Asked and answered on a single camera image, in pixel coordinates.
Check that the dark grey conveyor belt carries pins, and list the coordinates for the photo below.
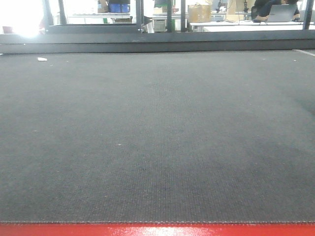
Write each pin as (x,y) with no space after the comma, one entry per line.
(158,137)

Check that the taped cardboard box on table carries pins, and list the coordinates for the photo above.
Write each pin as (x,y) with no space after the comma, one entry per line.
(199,13)

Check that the grey metal shelf cart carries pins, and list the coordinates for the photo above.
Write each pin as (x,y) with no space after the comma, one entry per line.
(92,16)

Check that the red conveyor front edge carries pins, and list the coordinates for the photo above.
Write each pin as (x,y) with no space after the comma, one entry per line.
(121,229)

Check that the white work table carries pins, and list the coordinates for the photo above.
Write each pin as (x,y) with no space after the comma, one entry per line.
(227,26)

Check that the person in dark shirt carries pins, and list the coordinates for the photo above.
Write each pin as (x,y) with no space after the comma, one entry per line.
(263,8)

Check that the silver laptop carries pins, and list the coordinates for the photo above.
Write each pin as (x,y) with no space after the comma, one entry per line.
(281,13)

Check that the grey conveyor side rail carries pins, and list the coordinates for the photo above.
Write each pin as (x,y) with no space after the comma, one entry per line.
(157,42)

